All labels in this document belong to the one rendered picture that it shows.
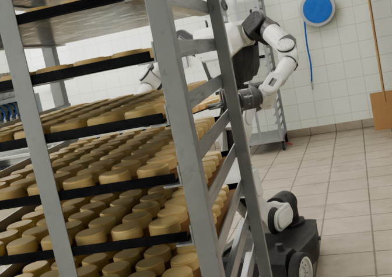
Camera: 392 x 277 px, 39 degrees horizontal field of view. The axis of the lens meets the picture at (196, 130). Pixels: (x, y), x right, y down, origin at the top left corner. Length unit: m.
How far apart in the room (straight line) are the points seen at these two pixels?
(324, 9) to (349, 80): 0.87
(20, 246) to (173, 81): 0.38
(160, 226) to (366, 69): 5.91
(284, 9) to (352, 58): 0.97
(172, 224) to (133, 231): 0.06
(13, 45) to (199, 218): 0.37
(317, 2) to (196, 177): 5.79
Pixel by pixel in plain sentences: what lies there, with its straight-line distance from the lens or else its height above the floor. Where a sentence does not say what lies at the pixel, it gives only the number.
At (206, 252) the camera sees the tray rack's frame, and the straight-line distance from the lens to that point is 0.83.
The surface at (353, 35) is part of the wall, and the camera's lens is 6.66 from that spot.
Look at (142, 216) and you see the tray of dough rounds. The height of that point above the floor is 0.97.
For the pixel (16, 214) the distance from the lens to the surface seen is 1.20.
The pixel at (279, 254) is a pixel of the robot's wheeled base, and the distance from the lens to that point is 2.74.
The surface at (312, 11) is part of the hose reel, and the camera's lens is 6.53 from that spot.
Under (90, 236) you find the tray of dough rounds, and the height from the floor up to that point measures 0.97.
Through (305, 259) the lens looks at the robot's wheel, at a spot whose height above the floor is 0.16.
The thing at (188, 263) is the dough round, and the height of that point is 0.88.
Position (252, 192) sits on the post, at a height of 0.85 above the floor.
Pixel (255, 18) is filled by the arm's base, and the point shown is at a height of 1.33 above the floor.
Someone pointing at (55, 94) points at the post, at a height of 1.19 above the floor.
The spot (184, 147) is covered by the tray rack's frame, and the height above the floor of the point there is 1.09.
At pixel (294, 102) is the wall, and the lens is 6.75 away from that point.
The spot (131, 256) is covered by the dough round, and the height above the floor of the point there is 0.88.
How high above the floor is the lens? 1.22
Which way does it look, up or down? 8 degrees down
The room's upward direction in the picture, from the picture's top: 11 degrees counter-clockwise
